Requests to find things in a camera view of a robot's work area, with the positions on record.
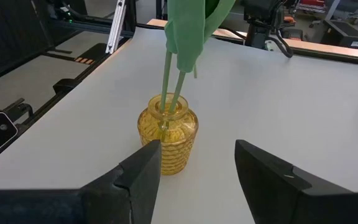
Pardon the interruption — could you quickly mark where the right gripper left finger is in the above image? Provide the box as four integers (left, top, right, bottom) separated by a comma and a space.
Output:
0, 139, 162, 224

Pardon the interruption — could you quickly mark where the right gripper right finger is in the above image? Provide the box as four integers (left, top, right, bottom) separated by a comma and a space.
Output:
234, 139, 358, 224

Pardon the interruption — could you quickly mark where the red artificial tulip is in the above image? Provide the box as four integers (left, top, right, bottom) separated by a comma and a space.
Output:
163, 0, 207, 113
193, 0, 237, 79

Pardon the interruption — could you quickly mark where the yellow textured glass vase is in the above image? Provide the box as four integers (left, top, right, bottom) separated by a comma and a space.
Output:
137, 92, 200, 176

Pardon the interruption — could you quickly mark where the silver aluminium extrusion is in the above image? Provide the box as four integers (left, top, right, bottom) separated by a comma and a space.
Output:
105, 0, 127, 55

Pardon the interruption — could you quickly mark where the black equipment case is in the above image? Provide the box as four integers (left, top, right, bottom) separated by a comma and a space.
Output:
318, 19, 358, 52

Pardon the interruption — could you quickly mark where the black fabric panel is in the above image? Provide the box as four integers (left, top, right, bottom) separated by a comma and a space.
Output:
0, 0, 52, 86

